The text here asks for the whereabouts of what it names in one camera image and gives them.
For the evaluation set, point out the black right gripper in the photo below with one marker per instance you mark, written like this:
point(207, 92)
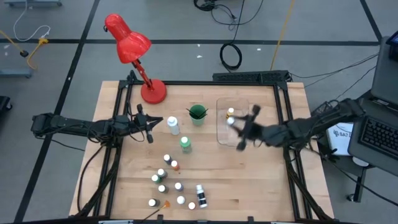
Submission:
point(253, 130)

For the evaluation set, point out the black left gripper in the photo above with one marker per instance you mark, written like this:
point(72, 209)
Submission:
point(143, 123)

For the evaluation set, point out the small dark green paint bottle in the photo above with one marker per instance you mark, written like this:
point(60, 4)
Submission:
point(230, 120)

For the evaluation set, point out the small yellow paint bottle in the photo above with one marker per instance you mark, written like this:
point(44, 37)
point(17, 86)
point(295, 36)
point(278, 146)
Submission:
point(230, 111)

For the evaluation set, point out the large white paint bottle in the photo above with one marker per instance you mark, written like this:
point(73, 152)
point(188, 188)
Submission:
point(173, 124)

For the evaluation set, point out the clear plastic bin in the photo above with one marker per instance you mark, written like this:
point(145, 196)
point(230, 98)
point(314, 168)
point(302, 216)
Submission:
point(225, 137)

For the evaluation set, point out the black paintbrush silver ferrule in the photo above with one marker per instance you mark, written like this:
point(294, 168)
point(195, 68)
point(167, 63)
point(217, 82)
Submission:
point(189, 112)

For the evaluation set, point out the thin black paintbrush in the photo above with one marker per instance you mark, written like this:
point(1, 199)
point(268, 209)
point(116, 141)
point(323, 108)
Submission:
point(204, 112)

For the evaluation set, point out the large green paint bottle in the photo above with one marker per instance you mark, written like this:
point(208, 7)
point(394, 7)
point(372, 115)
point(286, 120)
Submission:
point(185, 145)

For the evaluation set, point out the small dark purple paint bottle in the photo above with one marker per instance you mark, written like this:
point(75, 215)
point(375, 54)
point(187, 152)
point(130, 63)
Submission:
point(167, 158)

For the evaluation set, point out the small red-orange paint bottle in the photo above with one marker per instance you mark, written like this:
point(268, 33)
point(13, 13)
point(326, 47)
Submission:
point(174, 164)

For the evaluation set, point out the small orange paint bottle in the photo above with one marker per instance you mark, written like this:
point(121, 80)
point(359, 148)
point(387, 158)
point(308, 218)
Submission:
point(191, 205)

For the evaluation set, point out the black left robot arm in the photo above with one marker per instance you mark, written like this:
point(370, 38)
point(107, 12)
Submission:
point(77, 127)

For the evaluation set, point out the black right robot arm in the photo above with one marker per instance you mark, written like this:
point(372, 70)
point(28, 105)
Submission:
point(311, 124)

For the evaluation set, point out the small violet paint bottle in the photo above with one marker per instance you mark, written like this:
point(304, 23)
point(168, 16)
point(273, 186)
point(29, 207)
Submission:
point(178, 186)

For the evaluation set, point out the green plastic cup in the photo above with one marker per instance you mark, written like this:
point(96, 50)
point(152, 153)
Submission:
point(197, 122)

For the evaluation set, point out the black power strip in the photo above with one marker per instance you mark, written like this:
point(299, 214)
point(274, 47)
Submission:
point(264, 76)

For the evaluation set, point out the red desk lamp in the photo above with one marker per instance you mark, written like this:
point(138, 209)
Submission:
point(130, 46)

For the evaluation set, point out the black power adapter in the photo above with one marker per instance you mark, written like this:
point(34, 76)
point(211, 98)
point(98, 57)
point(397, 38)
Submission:
point(319, 109)

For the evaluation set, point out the white cardboard box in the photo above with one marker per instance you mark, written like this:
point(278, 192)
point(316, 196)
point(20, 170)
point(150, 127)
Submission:
point(340, 140)

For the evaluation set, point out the white round disc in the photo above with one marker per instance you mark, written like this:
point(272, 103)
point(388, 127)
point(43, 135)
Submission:
point(360, 161)

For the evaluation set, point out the grey laptop black keyboard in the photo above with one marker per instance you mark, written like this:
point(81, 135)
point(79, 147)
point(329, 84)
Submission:
point(377, 137)

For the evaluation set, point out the black round floor plug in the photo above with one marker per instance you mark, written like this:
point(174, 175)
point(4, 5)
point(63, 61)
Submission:
point(24, 53)

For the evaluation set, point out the grey table foot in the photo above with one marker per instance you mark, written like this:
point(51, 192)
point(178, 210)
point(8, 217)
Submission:
point(32, 3)
point(15, 73)

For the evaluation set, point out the grey monitor back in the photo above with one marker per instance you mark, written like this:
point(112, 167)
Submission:
point(384, 77)

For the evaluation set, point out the black caster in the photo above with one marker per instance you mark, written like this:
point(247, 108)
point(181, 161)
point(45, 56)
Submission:
point(3, 104)

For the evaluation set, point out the black device blue screen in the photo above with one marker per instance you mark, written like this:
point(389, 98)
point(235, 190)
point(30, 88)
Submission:
point(394, 43)

